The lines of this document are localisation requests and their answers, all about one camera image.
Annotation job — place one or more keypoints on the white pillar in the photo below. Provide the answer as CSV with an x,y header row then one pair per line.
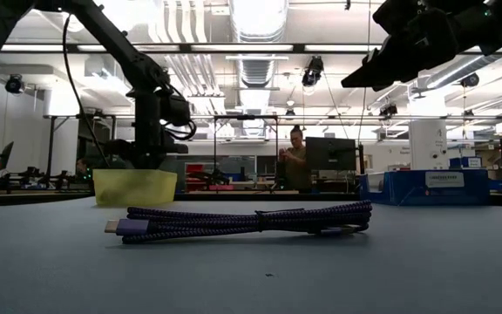
x,y
427,144

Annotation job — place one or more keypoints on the person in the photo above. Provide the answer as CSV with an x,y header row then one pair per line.
x,y
296,170

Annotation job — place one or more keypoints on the red background storage box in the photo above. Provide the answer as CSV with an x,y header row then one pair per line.
x,y
194,169

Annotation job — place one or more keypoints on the yellow translucent plastic bin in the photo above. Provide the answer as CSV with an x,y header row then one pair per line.
x,y
133,187

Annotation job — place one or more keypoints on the blue plastic bin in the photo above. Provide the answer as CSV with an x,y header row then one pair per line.
x,y
412,187

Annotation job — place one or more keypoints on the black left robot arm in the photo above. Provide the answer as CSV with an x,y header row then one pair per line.
x,y
116,43

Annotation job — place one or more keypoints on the small blue labelled box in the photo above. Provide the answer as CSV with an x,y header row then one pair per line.
x,y
460,163

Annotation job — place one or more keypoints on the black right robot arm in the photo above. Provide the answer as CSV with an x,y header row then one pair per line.
x,y
495,22

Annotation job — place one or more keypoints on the overhead light bar frame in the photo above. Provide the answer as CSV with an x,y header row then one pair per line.
x,y
233,48

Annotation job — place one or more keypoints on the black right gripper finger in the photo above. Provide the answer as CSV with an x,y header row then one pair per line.
x,y
388,85
366,70

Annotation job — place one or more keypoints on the black hanging ceiling camera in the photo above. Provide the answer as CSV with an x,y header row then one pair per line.
x,y
388,110
470,80
313,70
14,83

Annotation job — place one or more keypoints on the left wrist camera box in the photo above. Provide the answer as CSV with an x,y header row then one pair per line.
x,y
174,109

